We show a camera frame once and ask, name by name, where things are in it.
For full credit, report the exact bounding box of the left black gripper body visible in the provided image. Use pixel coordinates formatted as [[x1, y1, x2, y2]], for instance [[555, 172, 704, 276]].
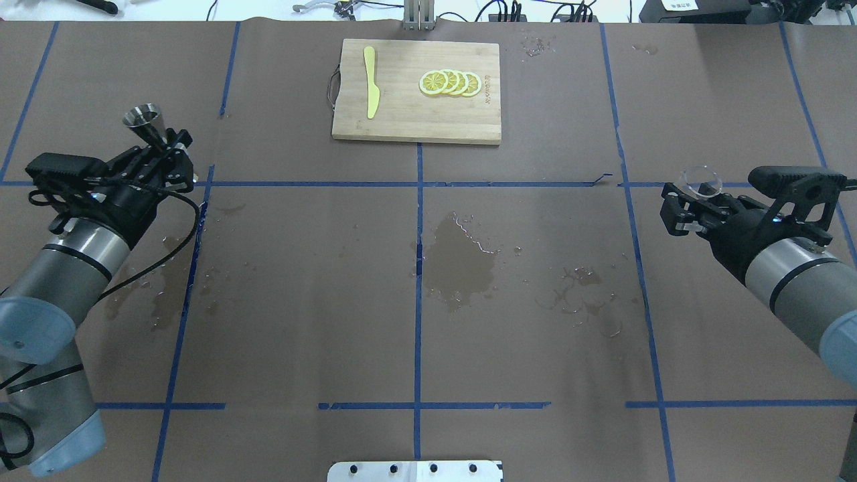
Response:
[[88, 174, 165, 245]]

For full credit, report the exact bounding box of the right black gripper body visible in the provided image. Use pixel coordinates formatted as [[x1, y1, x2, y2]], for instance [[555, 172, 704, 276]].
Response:
[[703, 197, 790, 282]]

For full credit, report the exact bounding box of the clear glass measuring cup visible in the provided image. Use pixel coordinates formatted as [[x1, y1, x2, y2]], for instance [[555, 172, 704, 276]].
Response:
[[677, 165, 723, 200]]

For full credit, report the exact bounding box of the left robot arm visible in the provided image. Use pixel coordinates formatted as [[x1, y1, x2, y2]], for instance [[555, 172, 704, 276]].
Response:
[[1, 127, 195, 477]]

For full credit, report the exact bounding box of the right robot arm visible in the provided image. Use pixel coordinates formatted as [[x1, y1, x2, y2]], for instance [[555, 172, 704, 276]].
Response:
[[660, 173, 856, 386]]

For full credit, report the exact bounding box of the yellow plastic knife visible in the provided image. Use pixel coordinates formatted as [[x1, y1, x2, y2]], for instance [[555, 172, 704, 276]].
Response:
[[362, 46, 380, 120]]

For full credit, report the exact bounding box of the bamboo cutting board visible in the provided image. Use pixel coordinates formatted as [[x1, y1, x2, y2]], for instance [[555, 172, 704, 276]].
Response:
[[331, 37, 502, 145]]

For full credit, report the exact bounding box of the lemon slice top rightmost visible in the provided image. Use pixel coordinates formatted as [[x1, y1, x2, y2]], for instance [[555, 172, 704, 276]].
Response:
[[418, 70, 449, 96]]

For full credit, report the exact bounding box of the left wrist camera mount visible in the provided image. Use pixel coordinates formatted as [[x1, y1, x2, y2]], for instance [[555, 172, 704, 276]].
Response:
[[25, 153, 111, 213]]

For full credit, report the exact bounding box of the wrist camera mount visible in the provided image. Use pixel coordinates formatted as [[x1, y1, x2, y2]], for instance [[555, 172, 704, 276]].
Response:
[[748, 167, 855, 248], [25, 153, 111, 213]]

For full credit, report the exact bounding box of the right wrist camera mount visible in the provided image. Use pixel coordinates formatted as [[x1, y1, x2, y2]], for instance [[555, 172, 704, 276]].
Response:
[[748, 167, 855, 248]]

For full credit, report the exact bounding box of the metal cutting board handle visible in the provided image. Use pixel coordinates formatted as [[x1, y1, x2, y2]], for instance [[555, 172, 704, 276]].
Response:
[[325, 64, 341, 112]]

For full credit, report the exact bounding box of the black left camera cable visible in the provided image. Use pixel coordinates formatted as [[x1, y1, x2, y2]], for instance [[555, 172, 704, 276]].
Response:
[[0, 181, 202, 463]]

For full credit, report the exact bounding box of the aluminium frame post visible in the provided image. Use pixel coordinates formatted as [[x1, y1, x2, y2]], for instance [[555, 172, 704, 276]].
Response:
[[403, 0, 437, 31]]

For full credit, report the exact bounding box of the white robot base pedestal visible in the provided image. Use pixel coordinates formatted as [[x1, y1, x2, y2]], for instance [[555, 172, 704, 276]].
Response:
[[326, 460, 504, 481]]

